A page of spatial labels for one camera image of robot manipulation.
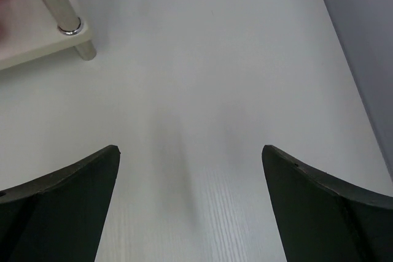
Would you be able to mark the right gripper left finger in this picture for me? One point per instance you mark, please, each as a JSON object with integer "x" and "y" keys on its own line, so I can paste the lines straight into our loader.
{"x": 60, "y": 216}

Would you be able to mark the white two-tier wooden shelf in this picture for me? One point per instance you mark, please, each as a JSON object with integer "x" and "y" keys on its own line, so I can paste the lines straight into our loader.
{"x": 32, "y": 29}

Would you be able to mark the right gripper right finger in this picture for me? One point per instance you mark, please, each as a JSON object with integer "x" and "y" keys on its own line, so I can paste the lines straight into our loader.
{"x": 323, "y": 218}

